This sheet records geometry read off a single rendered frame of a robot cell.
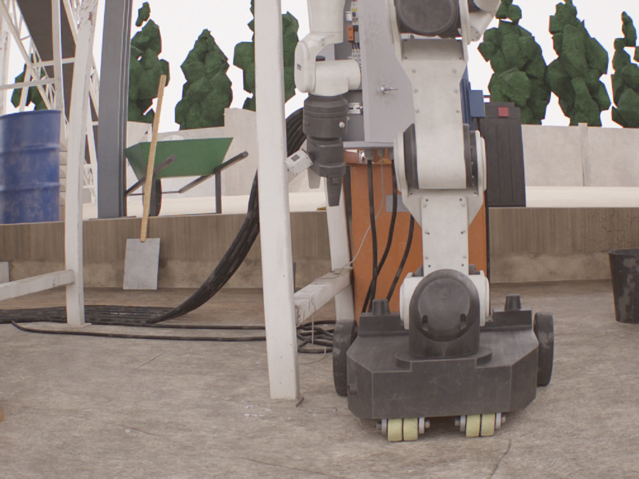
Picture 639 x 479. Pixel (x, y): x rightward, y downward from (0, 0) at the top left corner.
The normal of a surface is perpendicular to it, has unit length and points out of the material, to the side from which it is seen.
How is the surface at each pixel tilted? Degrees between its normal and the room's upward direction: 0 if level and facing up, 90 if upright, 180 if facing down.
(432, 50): 41
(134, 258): 70
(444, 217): 105
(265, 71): 81
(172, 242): 90
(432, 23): 99
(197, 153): 111
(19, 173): 90
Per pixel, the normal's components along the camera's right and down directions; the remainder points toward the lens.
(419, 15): -0.14, 0.22
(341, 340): -0.17, -0.52
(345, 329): -0.08, -0.76
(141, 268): -0.18, -0.28
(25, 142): 0.29, 0.05
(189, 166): 0.39, 0.40
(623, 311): -0.88, 0.21
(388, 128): 0.73, 0.02
